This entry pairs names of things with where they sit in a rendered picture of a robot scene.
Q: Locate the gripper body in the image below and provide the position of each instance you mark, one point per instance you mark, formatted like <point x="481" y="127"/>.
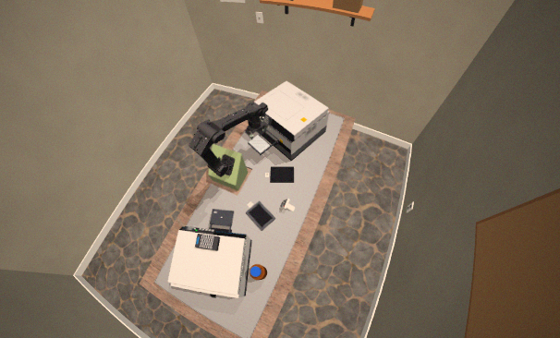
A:
<point x="256" y="126"/>

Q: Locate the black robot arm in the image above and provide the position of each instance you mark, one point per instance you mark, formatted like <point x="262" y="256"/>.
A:
<point x="206" y="135"/>

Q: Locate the white multiwell plate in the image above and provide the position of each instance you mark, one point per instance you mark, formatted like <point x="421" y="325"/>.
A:
<point x="259" y="147"/>

